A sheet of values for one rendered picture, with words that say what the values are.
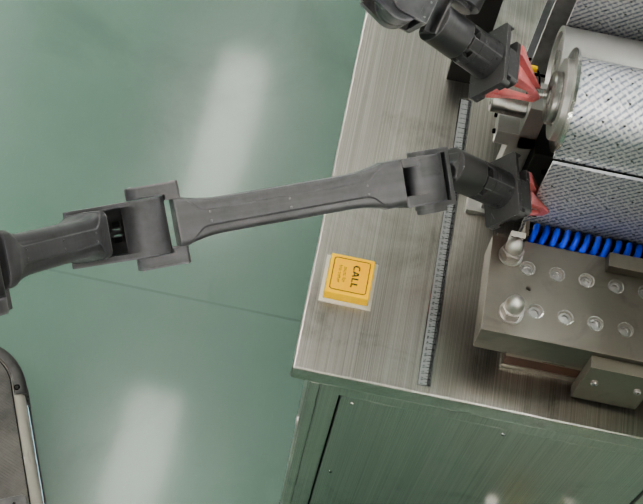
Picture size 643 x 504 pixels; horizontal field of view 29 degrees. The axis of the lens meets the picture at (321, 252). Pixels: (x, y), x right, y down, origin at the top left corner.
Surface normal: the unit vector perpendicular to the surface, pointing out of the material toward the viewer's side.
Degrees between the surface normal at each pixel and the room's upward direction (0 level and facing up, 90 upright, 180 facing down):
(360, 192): 31
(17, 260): 70
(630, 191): 93
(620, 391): 90
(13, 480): 0
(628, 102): 23
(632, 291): 0
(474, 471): 90
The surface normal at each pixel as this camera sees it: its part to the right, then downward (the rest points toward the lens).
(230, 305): 0.10, -0.48
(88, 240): 0.97, -0.14
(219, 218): 0.22, 0.04
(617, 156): -0.18, 0.85
